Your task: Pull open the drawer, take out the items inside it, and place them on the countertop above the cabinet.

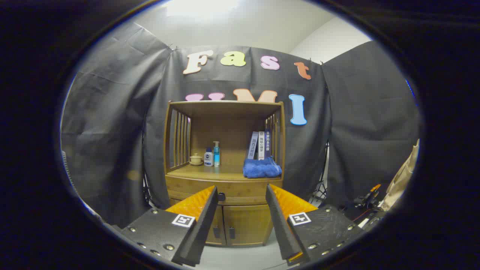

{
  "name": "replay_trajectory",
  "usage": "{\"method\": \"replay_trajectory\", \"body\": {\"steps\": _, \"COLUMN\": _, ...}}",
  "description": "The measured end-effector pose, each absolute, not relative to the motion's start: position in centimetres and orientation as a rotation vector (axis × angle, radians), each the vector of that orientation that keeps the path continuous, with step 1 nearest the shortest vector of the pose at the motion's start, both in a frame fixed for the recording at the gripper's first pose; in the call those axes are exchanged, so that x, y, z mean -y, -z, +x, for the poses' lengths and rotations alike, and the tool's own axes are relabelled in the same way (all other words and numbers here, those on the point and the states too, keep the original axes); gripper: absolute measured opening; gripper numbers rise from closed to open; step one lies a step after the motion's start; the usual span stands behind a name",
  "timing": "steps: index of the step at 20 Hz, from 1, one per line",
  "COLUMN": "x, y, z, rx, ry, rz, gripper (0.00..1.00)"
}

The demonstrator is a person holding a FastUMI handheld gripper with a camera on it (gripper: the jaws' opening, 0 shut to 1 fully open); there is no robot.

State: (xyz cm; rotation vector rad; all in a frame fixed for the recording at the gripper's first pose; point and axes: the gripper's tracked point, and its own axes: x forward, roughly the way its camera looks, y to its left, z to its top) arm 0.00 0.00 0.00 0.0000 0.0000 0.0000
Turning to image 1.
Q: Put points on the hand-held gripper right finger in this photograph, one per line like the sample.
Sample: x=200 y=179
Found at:
x=279 y=225

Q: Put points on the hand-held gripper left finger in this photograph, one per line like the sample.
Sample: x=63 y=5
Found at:
x=204 y=225

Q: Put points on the wooden drawer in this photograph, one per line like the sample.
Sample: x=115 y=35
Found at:
x=240 y=189

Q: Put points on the wooden cabinet door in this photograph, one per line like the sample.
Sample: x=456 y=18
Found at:
x=247 y=225
x=221 y=221

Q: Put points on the wooden countertop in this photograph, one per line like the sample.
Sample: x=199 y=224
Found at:
x=228 y=173

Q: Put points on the wooden cabinet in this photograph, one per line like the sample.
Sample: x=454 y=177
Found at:
x=225 y=131

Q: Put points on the blue folded towel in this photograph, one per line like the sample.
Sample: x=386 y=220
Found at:
x=262 y=168

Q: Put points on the beige lidded teacup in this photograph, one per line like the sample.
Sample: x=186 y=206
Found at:
x=196 y=160

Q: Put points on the white blue lotion bottle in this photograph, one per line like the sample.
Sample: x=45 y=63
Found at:
x=209 y=159

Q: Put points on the blue pump bottle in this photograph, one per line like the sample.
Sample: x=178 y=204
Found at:
x=216 y=155

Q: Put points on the white book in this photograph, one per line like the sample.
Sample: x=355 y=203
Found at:
x=261 y=146

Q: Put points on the grey book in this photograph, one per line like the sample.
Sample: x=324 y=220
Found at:
x=252 y=146

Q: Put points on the dark blue book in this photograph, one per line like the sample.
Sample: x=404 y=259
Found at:
x=267 y=142

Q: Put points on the orange black tool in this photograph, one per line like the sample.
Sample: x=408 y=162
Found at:
x=371 y=189

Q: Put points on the beige cloth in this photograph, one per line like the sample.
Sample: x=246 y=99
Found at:
x=401 y=180

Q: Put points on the black backdrop cloth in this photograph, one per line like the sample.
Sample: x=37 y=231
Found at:
x=112 y=131

